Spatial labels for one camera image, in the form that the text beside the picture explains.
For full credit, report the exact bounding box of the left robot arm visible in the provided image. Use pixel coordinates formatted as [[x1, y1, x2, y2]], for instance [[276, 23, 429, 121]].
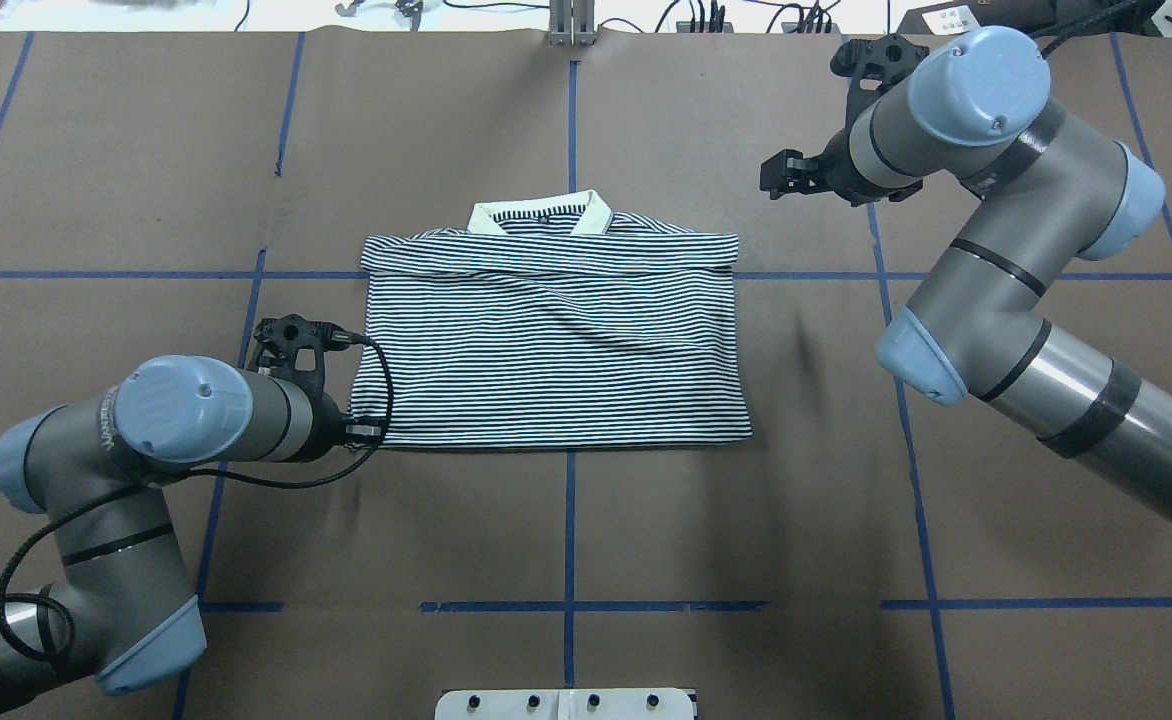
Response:
[[0, 355, 391, 715]]

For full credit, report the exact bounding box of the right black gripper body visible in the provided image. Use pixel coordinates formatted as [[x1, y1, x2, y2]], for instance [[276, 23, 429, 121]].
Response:
[[808, 150, 861, 206]]

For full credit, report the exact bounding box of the black box with label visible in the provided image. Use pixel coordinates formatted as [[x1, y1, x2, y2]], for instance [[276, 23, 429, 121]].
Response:
[[892, 1, 1057, 36]]

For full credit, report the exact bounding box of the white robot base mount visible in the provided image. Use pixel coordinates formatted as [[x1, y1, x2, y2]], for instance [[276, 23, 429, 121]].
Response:
[[434, 687, 700, 719]]

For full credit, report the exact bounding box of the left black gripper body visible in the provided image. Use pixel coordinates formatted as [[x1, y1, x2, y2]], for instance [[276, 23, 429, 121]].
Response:
[[308, 395, 347, 461]]

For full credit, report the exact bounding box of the aluminium frame post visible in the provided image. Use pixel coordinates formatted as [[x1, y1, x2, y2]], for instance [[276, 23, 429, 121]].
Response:
[[546, 0, 598, 47]]

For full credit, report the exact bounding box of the navy white striped polo shirt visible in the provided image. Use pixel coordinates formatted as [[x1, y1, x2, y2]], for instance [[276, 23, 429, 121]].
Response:
[[350, 190, 752, 450]]

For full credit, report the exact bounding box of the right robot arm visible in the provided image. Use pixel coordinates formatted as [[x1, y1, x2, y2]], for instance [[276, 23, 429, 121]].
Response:
[[759, 26, 1172, 523]]

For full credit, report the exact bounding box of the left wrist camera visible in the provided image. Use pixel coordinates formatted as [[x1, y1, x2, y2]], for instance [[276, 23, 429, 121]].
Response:
[[246, 314, 366, 390]]

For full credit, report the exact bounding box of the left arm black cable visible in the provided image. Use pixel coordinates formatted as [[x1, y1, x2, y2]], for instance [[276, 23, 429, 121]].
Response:
[[0, 335, 395, 661]]

